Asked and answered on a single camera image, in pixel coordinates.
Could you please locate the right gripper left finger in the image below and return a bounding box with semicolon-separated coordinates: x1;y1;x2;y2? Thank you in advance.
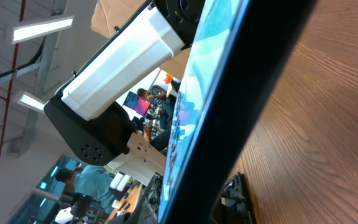
108;173;163;224

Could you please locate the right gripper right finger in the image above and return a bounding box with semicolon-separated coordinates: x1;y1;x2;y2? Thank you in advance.
211;172;257;224

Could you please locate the blue Galaxy smartphone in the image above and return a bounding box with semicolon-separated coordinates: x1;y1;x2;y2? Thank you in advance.
157;0;315;223

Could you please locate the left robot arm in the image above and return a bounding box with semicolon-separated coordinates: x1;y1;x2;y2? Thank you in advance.
44;0;204;184

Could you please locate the person in teal shirt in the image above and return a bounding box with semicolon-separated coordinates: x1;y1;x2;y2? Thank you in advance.
55;166;115;214

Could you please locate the open laptop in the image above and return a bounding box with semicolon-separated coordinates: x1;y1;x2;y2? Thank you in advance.
123;91;152;116

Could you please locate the seated person at laptop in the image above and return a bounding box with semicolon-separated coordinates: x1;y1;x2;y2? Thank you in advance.
137;87;176;129

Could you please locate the ceiling light fixture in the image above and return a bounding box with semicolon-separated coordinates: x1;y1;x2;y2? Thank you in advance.
10;14;74;44
11;90;45;114

